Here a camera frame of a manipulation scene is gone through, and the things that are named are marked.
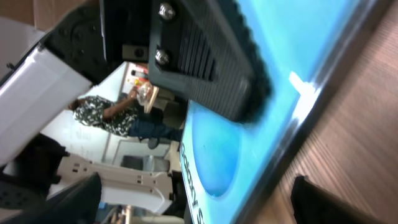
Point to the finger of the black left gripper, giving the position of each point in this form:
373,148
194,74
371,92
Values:
203,51

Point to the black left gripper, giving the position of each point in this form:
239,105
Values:
125,27

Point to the colourful box beside table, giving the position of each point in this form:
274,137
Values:
135,76

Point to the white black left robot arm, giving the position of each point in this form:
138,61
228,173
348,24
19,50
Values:
62,65

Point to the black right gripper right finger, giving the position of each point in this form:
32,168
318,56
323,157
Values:
314,205

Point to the light blue Galaxy smartphone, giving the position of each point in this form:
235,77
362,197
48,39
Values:
230,169

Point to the person in patterned shirt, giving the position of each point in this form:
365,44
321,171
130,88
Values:
121,118

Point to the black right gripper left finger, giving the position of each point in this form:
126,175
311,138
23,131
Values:
75,204

